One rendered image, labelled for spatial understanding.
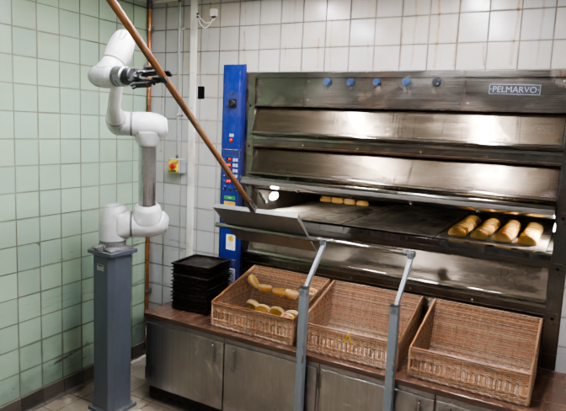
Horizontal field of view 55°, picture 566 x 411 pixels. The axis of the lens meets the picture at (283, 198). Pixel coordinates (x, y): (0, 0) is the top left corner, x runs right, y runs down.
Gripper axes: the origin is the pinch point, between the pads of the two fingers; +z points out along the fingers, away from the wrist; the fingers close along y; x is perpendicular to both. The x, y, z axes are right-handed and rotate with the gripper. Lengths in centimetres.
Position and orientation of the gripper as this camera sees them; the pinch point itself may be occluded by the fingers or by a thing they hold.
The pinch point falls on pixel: (162, 76)
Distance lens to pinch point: 240.2
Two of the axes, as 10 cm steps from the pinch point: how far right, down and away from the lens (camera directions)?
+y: -3.5, 8.1, -4.6
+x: -3.4, -5.7, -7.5
